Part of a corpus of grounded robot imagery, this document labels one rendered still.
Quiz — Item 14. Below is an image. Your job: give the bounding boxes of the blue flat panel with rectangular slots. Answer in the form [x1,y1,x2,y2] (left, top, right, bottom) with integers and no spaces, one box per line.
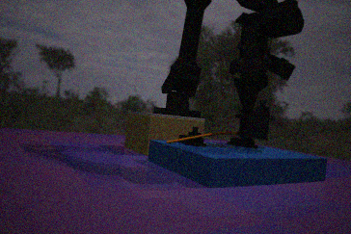
[148,138,327,188]

